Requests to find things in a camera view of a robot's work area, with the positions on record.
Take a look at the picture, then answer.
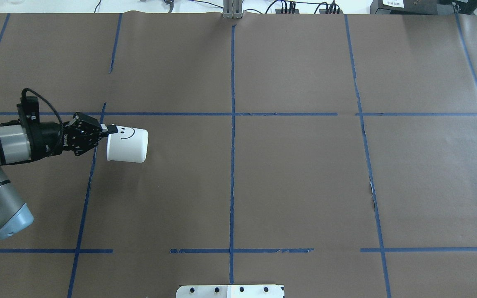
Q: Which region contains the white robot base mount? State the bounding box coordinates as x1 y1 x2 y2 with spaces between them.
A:
176 284 285 298

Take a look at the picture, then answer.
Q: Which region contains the blue tape strip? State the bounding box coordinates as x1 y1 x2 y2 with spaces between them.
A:
343 14 392 298
229 25 236 285

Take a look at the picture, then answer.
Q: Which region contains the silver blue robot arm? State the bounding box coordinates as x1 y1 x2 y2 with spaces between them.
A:
0 113 120 240

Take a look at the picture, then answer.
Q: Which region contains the aluminium frame post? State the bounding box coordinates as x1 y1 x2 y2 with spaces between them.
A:
223 0 244 19

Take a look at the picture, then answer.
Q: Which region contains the brown paper table cover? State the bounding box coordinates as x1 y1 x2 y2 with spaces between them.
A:
0 12 477 298

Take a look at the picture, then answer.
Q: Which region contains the white smiley face mug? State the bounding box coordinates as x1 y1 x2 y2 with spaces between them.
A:
106 126 148 163

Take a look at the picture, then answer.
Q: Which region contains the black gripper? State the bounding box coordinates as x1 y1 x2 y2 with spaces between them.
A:
58 113 118 156

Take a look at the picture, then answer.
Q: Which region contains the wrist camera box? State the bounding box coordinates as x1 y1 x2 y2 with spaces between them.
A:
17 96 40 126

